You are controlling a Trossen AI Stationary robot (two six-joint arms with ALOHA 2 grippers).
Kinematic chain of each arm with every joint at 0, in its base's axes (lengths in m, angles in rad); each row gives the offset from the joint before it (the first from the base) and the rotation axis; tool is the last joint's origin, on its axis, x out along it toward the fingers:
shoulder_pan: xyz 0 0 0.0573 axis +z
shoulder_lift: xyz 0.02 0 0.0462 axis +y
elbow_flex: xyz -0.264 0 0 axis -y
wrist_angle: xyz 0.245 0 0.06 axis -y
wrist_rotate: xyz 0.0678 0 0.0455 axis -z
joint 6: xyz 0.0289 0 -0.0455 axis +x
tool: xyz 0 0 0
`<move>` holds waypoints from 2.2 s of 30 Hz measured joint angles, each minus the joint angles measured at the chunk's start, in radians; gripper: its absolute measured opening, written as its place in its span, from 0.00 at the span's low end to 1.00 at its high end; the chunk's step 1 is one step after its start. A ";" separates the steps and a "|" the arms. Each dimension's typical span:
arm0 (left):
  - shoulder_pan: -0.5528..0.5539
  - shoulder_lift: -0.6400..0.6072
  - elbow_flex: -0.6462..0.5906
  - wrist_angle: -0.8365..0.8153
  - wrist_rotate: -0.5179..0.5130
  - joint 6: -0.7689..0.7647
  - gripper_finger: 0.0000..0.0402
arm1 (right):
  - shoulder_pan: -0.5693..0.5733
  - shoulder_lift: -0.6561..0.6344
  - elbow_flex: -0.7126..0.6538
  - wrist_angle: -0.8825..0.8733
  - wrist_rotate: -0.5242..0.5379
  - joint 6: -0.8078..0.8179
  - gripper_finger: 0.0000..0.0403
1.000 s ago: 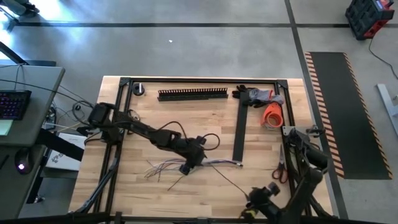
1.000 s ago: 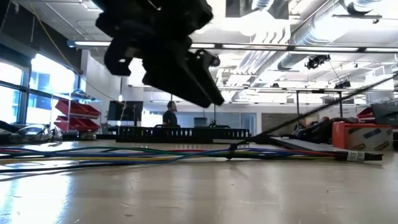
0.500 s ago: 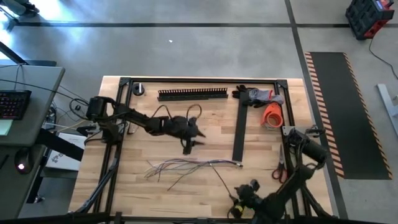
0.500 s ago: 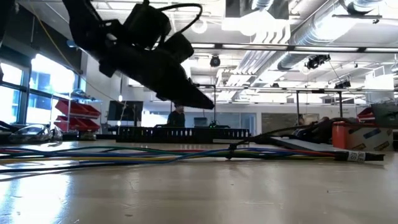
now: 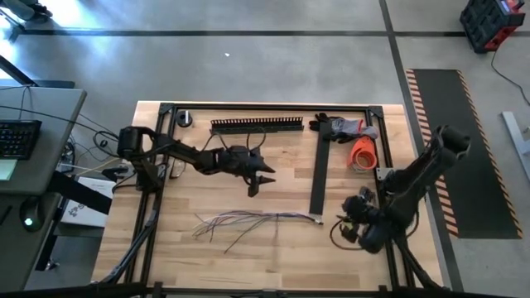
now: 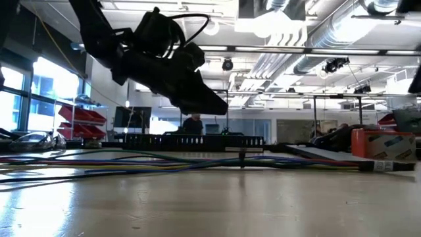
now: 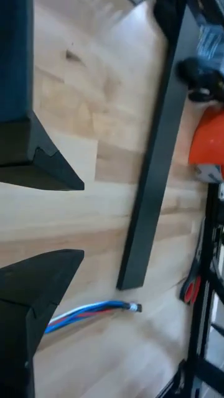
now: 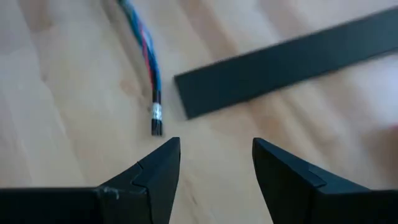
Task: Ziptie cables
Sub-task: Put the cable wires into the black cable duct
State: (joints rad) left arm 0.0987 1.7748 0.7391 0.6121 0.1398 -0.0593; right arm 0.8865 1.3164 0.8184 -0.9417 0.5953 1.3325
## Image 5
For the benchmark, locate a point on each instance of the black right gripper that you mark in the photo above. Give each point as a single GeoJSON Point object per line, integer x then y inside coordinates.
{"type": "Point", "coordinates": [360, 205]}

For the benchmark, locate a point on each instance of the black aluminium table frame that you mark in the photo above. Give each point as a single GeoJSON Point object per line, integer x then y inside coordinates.
{"type": "Point", "coordinates": [269, 107]}

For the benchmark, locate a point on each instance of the white printed box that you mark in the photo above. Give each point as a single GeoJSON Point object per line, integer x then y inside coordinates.
{"type": "Point", "coordinates": [89, 211]}

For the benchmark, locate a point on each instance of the green paper note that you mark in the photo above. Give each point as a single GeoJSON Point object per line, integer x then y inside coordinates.
{"type": "Point", "coordinates": [7, 169]}

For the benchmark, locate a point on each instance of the grey desk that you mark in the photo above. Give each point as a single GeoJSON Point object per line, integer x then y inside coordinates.
{"type": "Point", "coordinates": [45, 136]}

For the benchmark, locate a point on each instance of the black desk leg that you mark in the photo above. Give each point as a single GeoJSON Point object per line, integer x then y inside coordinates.
{"type": "Point", "coordinates": [80, 192]}

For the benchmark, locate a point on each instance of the black striped floor mat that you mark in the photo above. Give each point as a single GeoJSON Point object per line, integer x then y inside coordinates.
{"type": "Point", "coordinates": [476, 186]}

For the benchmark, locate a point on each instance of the grey metal profile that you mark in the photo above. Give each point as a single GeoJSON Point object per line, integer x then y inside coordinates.
{"type": "Point", "coordinates": [517, 140]}

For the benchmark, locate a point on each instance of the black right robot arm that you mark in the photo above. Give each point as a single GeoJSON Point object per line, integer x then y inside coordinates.
{"type": "Point", "coordinates": [418, 178]}

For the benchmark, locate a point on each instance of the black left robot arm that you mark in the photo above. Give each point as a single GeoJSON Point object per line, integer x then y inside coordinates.
{"type": "Point", "coordinates": [182, 151]}

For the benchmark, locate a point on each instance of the black duct cover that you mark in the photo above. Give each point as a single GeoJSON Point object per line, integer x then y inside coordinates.
{"type": "Point", "coordinates": [322, 174]}

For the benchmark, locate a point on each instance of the black red tool crate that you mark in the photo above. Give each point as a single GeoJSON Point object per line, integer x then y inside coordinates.
{"type": "Point", "coordinates": [488, 20]}

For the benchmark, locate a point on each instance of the clear safety glasses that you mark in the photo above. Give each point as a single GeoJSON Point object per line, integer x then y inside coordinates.
{"type": "Point", "coordinates": [179, 169]}

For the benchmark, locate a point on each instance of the black keyboard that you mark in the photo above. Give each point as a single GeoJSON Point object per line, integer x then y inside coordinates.
{"type": "Point", "coordinates": [18, 138]}

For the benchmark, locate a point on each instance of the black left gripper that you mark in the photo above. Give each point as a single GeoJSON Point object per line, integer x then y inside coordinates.
{"type": "Point", "coordinates": [238, 161]}

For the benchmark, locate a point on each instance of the black round puck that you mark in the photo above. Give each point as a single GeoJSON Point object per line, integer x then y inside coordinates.
{"type": "Point", "coordinates": [184, 118]}

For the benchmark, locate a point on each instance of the black computer mouse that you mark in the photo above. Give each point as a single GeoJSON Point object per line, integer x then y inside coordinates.
{"type": "Point", "coordinates": [32, 213]}

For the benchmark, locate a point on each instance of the person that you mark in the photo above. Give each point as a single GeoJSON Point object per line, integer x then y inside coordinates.
{"type": "Point", "coordinates": [31, 8]}

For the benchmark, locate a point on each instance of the black zip tie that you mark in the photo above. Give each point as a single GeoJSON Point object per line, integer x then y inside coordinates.
{"type": "Point", "coordinates": [276, 225]}

